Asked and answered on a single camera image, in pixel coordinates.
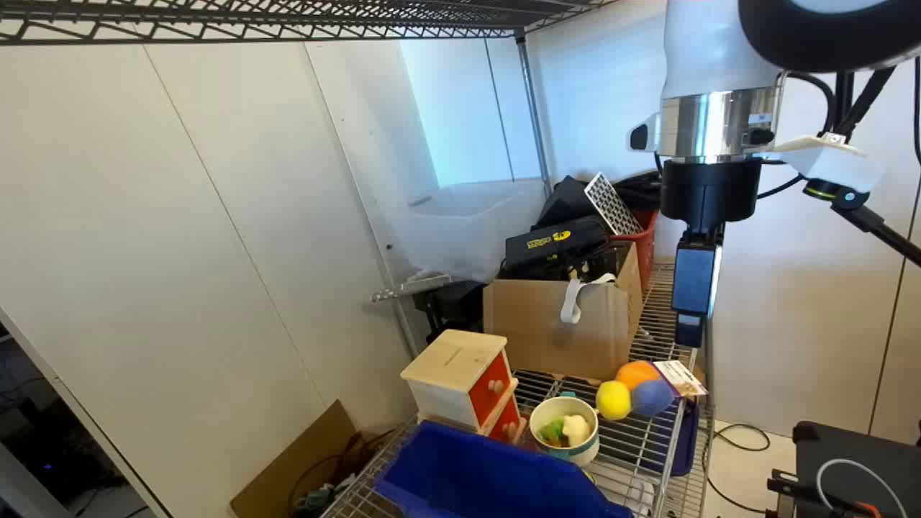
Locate white bowl with teal rim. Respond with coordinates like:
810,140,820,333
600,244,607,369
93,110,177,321
528,395,606,468

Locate overhead wire shelf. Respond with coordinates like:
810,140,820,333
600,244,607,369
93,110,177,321
0,0,617,49

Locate black case with yellow print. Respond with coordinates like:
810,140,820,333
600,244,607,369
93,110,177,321
498,212,618,281

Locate flat brown cardboard sheet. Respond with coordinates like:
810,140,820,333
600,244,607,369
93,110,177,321
228,399,364,518

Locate blue ball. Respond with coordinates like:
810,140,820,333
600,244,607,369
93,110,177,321
630,376,680,421

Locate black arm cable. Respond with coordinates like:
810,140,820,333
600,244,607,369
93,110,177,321
757,65,901,203

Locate blue plastic trailer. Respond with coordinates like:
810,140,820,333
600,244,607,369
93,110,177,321
375,421,637,518

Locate wooden box with red drawers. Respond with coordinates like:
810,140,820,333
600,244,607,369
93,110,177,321
398,327,528,447

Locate brown cardboard box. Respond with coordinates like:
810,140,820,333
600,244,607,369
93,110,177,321
480,242,647,383

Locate yellow ball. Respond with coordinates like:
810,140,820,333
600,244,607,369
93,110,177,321
593,376,637,426

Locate white perforated panel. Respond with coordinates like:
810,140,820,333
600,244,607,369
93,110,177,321
581,170,647,239

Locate black floor cable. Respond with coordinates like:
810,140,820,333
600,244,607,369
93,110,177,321
703,421,777,518

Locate metal shelf post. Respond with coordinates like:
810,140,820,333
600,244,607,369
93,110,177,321
515,35,555,185

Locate clear plastic bin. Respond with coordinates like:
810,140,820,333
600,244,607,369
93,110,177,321
381,176,552,288

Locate black device with white ring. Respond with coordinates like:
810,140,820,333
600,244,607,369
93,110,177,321
764,418,921,518

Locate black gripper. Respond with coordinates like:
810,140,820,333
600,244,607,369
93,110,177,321
659,156,764,352

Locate black camera cable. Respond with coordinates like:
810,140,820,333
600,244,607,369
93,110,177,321
804,176,921,270

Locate dark blue plastic container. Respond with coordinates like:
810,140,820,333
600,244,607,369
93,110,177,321
667,399,703,481

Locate wire cart shelf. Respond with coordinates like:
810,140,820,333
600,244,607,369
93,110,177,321
326,362,718,518

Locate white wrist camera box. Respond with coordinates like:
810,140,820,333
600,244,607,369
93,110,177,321
771,133,882,196

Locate orange ball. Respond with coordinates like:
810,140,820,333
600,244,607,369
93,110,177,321
614,356,663,395

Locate white tape strip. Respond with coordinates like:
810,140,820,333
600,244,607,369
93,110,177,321
558,270,618,327

